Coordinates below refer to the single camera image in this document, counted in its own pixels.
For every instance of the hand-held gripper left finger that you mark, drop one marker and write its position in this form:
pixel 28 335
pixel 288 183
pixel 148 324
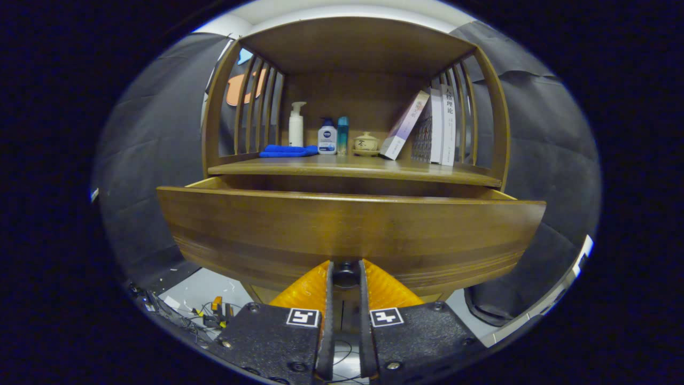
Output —
pixel 327 342

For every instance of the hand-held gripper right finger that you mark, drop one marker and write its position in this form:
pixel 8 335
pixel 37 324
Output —
pixel 365 342

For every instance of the brown wooden drawer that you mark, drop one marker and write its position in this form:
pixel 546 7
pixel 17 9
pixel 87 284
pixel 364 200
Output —
pixel 347 230

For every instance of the wooden countertop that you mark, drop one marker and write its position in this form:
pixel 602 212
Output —
pixel 352 166

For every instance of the brown wooden cabinet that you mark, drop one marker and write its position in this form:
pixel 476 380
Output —
pixel 358 48

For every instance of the yellow black plug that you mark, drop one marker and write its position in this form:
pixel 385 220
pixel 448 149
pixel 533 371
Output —
pixel 216 303

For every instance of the blue folded cloth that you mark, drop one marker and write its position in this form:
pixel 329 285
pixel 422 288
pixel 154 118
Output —
pixel 286 151

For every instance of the cream lidded tea bowl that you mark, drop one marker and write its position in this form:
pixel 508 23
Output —
pixel 366 143

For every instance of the white lotion bottle blue cap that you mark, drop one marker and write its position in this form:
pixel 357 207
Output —
pixel 327 140

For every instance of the dark patterned book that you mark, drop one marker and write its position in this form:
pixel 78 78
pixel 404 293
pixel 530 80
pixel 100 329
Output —
pixel 422 141

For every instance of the teal blue bottle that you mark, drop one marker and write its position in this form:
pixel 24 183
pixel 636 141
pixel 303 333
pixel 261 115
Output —
pixel 342 133

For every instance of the white pump bottle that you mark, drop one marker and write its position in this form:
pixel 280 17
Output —
pixel 296 131

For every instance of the purple white book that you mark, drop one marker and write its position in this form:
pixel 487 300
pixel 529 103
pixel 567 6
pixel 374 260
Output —
pixel 403 125

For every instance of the white book black lettering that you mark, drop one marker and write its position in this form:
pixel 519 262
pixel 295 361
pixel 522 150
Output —
pixel 449 133

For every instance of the plain white book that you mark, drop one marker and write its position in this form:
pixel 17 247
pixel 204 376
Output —
pixel 437 128

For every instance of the white panel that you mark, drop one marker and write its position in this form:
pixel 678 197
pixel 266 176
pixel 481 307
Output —
pixel 585 251

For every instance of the white printed board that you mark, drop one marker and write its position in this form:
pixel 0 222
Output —
pixel 94 194

